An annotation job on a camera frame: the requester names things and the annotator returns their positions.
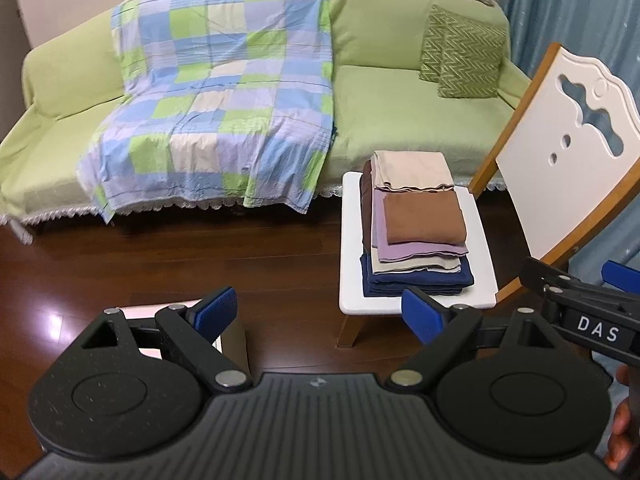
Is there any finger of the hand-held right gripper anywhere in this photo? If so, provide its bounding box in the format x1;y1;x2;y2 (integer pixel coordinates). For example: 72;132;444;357
519;257;572;302
601;260;640;292

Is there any cream cloth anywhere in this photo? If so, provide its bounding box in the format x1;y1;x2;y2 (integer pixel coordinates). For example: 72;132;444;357
370;245;462;275

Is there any dark brown cloth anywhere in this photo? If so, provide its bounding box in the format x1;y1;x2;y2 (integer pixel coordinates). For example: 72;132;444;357
360;160;387;257

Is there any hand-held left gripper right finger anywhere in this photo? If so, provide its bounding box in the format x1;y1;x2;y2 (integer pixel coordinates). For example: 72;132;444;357
384;287;559;393

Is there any beige cloth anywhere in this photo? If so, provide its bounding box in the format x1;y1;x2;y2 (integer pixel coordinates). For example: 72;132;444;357
371;150;456;194

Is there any green zigzag patterned cushion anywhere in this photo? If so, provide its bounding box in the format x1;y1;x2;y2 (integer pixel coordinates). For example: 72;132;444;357
437;12;509;99
419;4;453;84

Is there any brown garment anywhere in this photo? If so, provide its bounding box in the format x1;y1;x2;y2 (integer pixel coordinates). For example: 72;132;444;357
382;191;468;245

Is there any purple cloth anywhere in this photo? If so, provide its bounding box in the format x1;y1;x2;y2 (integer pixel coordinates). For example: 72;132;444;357
372;190;470;264

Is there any light green sofa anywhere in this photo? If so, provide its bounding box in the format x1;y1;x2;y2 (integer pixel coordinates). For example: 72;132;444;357
0;0;534;242

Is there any light blue curtain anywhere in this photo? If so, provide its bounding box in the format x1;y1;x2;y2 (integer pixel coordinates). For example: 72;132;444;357
497;0;640;313

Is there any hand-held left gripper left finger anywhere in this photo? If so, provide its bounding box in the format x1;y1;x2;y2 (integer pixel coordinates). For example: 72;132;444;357
80;286;253;394

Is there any person's right hand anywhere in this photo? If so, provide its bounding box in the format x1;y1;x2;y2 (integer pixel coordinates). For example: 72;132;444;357
606;364;640;473

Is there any white wooden chair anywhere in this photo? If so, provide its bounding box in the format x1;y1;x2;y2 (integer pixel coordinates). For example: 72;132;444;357
336;42;640;349

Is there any plaid patchwork blanket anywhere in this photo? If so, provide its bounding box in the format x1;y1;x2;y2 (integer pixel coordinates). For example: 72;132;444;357
76;0;336;225

